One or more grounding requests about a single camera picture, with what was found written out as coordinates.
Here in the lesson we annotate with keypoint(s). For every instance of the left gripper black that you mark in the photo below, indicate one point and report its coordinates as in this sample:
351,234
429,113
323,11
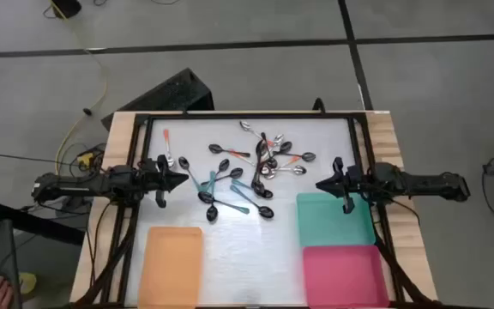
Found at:
161,180

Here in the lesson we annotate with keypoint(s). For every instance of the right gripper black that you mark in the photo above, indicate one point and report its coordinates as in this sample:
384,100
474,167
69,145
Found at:
352,182

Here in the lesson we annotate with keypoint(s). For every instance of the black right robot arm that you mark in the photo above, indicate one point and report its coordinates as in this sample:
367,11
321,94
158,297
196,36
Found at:
423,184

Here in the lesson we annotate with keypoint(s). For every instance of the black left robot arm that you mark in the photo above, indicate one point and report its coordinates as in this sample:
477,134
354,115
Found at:
80,185

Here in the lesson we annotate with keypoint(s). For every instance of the teal plastic tray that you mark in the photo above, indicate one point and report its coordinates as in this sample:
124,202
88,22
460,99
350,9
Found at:
328,223

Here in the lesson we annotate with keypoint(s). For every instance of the black computer tower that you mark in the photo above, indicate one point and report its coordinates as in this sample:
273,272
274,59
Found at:
165,96

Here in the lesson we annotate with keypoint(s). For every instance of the orange plastic tray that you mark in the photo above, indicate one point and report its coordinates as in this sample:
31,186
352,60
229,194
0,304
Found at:
170,266

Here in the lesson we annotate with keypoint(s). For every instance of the pink plastic tray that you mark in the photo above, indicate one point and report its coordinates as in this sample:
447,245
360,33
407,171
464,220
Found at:
341,279

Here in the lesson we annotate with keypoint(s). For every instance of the white glossy table mat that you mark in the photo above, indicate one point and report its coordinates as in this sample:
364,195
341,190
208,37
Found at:
247,257

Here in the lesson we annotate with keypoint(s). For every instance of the black floor bar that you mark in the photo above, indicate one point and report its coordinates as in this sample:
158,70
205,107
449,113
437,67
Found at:
37,223

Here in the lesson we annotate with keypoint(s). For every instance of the yellow tape roll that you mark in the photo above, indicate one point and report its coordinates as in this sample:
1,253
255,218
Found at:
28,283

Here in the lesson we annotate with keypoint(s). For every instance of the black round base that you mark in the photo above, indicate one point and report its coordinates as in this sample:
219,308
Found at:
67,7

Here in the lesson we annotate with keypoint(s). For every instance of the black camera mount clip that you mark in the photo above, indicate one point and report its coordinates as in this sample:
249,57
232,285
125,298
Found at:
319,106

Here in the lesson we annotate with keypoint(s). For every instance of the black metal table frame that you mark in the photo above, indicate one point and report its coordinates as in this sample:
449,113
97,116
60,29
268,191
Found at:
251,116

